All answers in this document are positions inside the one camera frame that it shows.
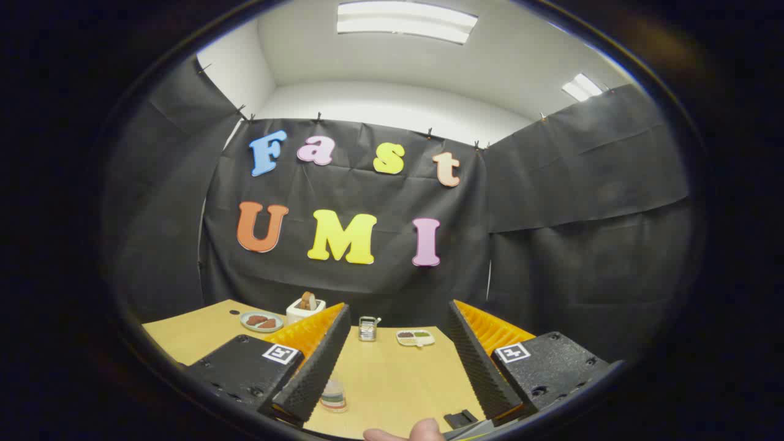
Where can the large ceiling light panel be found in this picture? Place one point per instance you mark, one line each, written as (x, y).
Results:
(404, 21)

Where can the wooden table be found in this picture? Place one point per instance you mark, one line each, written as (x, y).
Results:
(398, 380)

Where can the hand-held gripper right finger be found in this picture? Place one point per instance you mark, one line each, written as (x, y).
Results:
(481, 367)

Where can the white divided dish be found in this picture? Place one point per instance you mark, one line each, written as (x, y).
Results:
(415, 337)

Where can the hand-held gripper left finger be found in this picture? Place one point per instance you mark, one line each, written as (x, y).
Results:
(318, 367)

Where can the pale green plate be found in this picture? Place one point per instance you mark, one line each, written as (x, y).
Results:
(248, 326)

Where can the white toaster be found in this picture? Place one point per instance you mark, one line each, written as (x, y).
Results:
(300, 314)

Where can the brown meat slice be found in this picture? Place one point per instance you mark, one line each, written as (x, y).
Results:
(268, 324)
(254, 320)

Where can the clear plastic juice bottle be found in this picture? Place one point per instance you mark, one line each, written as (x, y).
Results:
(335, 398)

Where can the brown bread slice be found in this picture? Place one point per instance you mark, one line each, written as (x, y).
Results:
(307, 301)

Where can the small ceiling light panel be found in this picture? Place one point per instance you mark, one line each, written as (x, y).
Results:
(582, 87)

